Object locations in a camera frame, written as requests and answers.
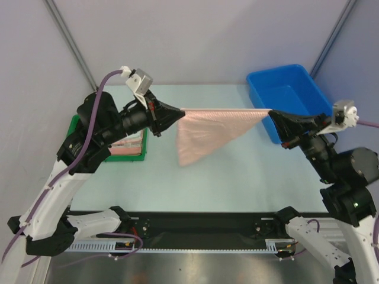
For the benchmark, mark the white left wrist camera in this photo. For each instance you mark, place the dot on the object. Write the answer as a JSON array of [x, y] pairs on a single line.
[[138, 81]]

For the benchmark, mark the green plastic tray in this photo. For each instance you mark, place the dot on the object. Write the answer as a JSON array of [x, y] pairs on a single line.
[[138, 158]]

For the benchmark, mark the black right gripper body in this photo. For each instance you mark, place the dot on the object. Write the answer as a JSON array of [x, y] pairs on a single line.
[[300, 135]]

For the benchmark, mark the blue plastic bin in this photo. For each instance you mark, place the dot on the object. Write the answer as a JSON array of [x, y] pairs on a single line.
[[287, 88]]

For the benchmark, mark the white cable duct rail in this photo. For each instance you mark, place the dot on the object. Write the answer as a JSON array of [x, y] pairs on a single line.
[[119, 246]]

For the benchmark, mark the pink cartoon face towel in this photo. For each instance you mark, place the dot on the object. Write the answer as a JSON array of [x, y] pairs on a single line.
[[128, 146]]

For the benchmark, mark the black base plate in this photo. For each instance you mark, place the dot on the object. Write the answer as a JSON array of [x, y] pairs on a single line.
[[240, 226]]

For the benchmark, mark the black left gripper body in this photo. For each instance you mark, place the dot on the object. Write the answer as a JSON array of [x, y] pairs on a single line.
[[154, 121]]

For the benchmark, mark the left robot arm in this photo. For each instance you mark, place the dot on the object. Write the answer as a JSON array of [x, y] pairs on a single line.
[[46, 228]]

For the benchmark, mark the pale pink towel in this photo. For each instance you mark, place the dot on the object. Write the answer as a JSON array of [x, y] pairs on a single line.
[[202, 131]]

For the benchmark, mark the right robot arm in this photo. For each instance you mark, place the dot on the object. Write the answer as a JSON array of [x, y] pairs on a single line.
[[346, 197]]

